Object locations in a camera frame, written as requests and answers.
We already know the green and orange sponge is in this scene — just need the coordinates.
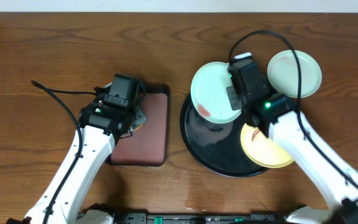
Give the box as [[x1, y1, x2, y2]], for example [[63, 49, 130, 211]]
[[133, 124, 143, 131]]

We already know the light blue plate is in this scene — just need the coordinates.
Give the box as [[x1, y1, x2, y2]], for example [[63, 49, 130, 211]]
[[190, 62, 241, 124], [267, 50, 322, 98]]

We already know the yellow plate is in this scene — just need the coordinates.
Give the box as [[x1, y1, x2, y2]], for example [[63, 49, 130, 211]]
[[240, 124, 294, 168]]

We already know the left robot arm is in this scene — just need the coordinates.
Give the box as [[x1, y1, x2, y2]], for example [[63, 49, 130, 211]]
[[21, 99, 142, 223]]

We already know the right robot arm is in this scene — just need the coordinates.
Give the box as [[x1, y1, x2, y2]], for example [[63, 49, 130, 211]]
[[226, 86, 358, 223]]

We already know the black rectangular water tray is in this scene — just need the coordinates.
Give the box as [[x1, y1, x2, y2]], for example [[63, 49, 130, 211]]
[[106, 84, 170, 167]]

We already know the black round serving tray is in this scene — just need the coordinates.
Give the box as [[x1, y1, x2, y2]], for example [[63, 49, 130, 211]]
[[180, 95, 268, 177]]

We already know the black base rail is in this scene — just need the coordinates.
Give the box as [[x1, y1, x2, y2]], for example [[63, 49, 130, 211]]
[[76, 203, 294, 224]]

